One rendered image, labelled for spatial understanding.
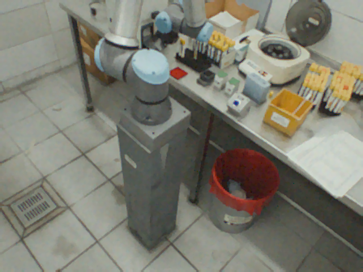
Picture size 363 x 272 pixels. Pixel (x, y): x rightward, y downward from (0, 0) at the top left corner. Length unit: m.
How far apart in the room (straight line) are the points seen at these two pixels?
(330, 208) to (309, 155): 0.75
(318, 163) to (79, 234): 1.37
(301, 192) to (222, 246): 0.55
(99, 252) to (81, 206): 0.32
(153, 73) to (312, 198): 1.27
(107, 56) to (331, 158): 0.87
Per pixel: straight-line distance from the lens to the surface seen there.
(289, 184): 1.92
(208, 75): 1.45
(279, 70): 1.45
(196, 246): 1.89
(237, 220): 1.78
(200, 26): 1.18
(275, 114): 1.25
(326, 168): 1.21
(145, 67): 0.97
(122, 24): 1.03
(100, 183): 2.12
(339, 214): 1.94
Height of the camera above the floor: 1.73
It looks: 47 degrees down
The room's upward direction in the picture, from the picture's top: 6 degrees clockwise
